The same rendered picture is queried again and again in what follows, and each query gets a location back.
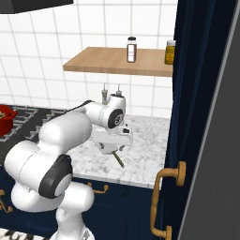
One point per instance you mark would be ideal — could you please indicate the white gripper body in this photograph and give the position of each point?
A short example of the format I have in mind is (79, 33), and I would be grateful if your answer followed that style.
(109, 137)

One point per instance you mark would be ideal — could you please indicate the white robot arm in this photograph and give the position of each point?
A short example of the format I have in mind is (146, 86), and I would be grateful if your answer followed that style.
(59, 131)

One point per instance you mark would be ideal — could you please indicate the dark grey spatula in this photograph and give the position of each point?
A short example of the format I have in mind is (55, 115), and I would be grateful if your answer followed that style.
(119, 160)

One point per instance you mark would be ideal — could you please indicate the red pot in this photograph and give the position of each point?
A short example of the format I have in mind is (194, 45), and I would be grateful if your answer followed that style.
(7, 120)

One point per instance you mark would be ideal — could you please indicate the grey slim bottle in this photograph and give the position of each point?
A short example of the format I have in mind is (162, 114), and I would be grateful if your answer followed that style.
(104, 92)
(118, 91)

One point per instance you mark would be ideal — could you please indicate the navy drawer front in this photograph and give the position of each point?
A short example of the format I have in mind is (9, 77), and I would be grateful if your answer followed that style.
(131, 197)

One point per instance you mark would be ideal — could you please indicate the black hob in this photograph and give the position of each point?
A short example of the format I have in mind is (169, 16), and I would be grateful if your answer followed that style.
(29, 120)

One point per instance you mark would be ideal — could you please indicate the brown spice jar black lid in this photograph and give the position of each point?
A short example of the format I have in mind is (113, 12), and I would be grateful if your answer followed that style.
(131, 50)

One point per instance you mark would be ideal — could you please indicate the navy tall cabinet door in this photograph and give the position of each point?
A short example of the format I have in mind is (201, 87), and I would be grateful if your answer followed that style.
(193, 93)

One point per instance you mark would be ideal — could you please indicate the yellow jar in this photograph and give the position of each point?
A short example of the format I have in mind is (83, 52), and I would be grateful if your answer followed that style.
(170, 53)

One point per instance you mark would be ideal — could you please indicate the black white patterned rug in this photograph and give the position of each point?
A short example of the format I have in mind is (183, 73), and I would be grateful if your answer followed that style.
(18, 235)

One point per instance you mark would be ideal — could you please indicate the black range hood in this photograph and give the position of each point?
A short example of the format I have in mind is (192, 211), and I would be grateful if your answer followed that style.
(34, 4)

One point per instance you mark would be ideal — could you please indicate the wooden wall shelf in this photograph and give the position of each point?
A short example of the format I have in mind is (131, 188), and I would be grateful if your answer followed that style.
(109, 61)

